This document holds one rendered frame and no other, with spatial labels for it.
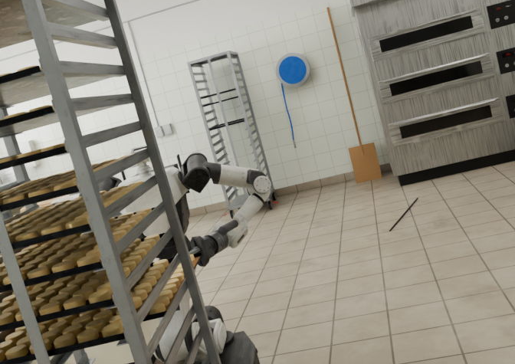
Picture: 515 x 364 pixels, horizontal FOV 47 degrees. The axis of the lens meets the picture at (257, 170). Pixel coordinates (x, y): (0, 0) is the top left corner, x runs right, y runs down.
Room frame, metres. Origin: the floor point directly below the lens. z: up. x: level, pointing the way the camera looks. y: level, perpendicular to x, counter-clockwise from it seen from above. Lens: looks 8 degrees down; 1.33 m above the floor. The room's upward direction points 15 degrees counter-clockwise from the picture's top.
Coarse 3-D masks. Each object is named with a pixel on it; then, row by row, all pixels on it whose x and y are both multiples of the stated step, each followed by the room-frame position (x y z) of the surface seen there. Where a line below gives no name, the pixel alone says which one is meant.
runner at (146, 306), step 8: (176, 256) 1.88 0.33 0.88; (176, 264) 1.85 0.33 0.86; (168, 272) 1.74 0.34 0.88; (160, 280) 1.65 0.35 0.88; (168, 280) 1.72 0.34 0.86; (160, 288) 1.63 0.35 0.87; (152, 296) 1.54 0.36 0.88; (144, 304) 1.47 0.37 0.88; (152, 304) 1.52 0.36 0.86; (144, 312) 1.45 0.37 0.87; (120, 344) 1.30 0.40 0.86
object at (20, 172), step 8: (0, 112) 1.94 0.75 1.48; (8, 136) 1.94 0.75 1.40; (8, 144) 1.95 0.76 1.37; (16, 144) 1.96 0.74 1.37; (8, 152) 1.95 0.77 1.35; (16, 152) 1.94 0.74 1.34; (16, 168) 1.95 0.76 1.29; (24, 168) 1.96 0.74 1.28; (16, 176) 1.95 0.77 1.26; (24, 176) 1.94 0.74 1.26; (80, 352) 1.94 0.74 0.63
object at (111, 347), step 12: (144, 324) 3.17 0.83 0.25; (156, 324) 3.34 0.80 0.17; (144, 336) 3.12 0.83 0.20; (96, 348) 3.11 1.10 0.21; (108, 348) 3.10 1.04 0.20; (120, 348) 3.09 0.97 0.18; (36, 360) 3.16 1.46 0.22; (72, 360) 3.13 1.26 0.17; (96, 360) 3.12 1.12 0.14; (108, 360) 3.11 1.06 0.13; (120, 360) 3.10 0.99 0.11; (132, 360) 3.09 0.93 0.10
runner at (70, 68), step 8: (40, 64) 1.29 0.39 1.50; (64, 64) 1.43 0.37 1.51; (72, 64) 1.47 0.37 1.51; (80, 64) 1.53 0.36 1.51; (88, 64) 1.59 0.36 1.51; (96, 64) 1.65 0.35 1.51; (104, 64) 1.72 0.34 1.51; (112, 64) 1.80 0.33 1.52; (40, 72) 1.29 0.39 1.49; (64, 72) 1.41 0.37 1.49; (72, 72) 1.46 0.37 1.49; (80, 72) 1.52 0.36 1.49; (88, 72) 1.57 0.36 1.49; (96, 72) 1.63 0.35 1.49; (104, 72) 1.70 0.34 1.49; (112, 72) 1.77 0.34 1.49; (120, 72) 1.86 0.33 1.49
